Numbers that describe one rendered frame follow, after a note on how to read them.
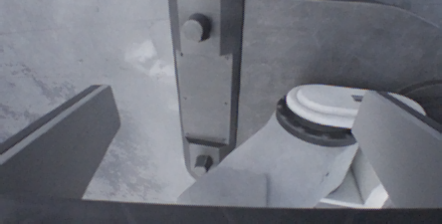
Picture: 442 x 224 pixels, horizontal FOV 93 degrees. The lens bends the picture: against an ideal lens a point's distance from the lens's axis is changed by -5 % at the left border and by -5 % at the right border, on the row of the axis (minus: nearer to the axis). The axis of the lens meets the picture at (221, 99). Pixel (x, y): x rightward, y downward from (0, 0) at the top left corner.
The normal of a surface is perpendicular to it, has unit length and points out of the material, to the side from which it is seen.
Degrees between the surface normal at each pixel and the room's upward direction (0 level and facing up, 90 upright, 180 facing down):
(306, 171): 90
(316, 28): 0
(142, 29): 0
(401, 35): 0
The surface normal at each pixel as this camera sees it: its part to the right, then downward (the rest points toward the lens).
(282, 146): 0.01, -0.86
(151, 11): -0.23, 0.50
